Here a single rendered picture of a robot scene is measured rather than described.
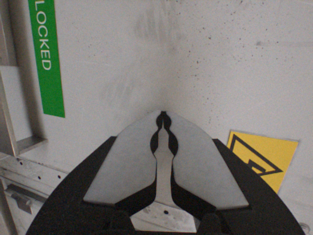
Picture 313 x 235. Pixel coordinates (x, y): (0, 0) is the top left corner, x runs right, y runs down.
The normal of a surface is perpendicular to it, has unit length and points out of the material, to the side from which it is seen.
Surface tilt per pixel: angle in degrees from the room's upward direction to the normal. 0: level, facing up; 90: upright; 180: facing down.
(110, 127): 90
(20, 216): 90
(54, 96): 90
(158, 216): 90
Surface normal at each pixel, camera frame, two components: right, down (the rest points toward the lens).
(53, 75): -0.28, 0.26
